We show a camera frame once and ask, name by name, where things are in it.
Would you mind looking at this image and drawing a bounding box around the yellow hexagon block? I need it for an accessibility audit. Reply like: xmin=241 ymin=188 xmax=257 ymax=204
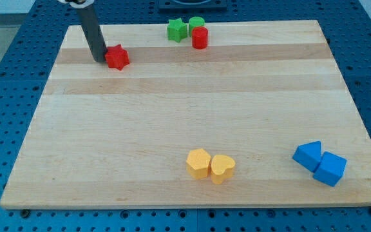
xmin=186 ymin=148 xmax=211 ymax=179

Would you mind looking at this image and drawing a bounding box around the yellow heart block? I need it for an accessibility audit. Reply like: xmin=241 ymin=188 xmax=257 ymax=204
xmin=211 ymin=155 xmax=236 ymax=184

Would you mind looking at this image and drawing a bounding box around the red cylinder block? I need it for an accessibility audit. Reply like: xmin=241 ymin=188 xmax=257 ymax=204
xmin=191 ymin=26 xmax=209 ymax=49

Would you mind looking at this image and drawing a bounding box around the green star block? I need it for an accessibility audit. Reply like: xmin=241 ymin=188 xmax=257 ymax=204
xmin=167 ymin=18 xmax=187 ymax=43

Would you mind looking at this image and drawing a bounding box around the light wooden board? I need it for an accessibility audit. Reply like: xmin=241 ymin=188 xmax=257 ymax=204
xmin=0 ymin=20 xmax=371 ymax=209

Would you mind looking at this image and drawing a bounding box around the red star block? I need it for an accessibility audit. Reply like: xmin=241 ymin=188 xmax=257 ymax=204
xmin=105 ymin=44 xmax=130 ymax=71

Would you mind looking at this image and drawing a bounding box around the green cylinder block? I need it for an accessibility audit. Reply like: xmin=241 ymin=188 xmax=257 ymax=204
xmin=188 ymin=16 xmax=205 ymax=37

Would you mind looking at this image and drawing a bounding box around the grey cylindrical pointer rod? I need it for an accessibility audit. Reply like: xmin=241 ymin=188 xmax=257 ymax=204
xmin=76 ymin=1 xmax=108 ymax=63

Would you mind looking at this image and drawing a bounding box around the blue triangle block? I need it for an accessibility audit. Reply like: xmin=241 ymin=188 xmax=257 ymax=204
xmin=292 ymin=141 xmax=321 ymax=173

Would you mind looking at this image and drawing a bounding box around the blue cube block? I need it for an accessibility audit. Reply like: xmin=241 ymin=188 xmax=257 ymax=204
xmin=313 ymin=151 xmax=347 ymax=187

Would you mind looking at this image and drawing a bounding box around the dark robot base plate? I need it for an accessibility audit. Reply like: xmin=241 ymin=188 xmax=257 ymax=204
xmin=157 ymin=0 xmax=227 ymax=12

